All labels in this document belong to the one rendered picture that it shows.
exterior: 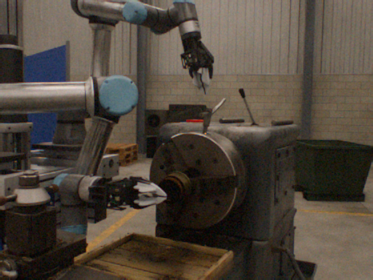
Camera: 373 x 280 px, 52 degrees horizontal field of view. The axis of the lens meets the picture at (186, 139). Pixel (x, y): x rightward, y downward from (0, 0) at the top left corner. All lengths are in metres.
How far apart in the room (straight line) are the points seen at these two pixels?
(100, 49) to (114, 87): 0.64
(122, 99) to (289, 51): 10.52
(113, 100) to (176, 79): 10.53
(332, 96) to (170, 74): 4.73
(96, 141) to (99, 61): 0.55
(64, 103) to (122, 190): 0.30
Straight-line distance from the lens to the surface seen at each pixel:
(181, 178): 1.12
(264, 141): 1.30
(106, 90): 1.10
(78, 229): 1.18
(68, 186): 1.15
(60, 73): 6.42
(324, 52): 11.57
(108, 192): 1.04
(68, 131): 1.63
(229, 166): 1.18
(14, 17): 1.68
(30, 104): 1.12
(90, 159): 1.27
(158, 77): 11.76
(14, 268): 0.82
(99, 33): 1.74
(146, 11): 1.37
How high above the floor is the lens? 1.30
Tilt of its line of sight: 4 degrees down
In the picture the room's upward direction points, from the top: 1 degrees clockwise
